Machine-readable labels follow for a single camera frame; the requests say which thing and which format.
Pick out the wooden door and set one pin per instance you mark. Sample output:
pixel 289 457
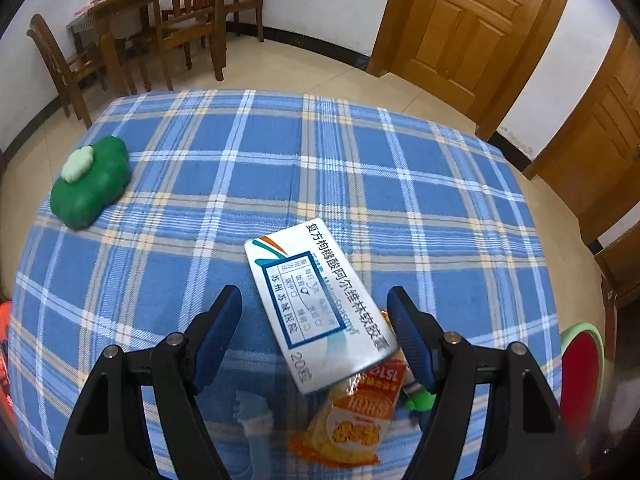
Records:
pixel 475 55
pixel 592 162

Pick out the low wooden cabinet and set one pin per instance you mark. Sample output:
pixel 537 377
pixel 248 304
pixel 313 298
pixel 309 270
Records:
pixel 619 263

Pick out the blue plaid tablecloth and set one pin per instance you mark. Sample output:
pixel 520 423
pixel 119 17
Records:
pixel 411 204

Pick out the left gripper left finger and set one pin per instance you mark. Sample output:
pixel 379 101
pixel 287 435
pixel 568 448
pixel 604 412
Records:
pixel 107 437

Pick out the green capped small bottle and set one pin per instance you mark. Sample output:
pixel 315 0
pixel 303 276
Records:
pixel 416 398

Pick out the green flower-shaped container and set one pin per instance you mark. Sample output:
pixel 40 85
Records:
pixel 92 178

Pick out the wooden dining table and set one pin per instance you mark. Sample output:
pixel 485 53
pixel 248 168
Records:
pixel 100 15

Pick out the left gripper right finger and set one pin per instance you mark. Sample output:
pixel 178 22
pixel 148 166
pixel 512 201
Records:
pixel 524 434

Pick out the red green trash bin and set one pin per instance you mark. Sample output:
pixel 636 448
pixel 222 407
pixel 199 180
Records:
pixel 583 364

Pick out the orange snack packet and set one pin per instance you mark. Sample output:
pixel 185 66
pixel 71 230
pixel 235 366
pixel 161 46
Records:
pixel 366 373

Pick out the wooden chair near table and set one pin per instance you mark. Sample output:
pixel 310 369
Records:
pixel 176 23

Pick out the left wooden door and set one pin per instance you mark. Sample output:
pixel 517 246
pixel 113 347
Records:
pixel 475 55

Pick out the right wooden door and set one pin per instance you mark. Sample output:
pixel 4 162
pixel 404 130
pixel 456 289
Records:
pixel 592 162

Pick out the light blue plastic tube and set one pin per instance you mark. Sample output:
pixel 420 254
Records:
pixel 253 413

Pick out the white teal medicine box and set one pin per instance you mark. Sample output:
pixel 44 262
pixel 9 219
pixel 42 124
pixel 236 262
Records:
pixel 327 325

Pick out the wooden chair front left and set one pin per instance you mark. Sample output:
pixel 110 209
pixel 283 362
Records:
pixel 67 73

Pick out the red plastic stool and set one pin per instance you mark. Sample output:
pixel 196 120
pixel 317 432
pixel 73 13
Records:
pixel 5 396

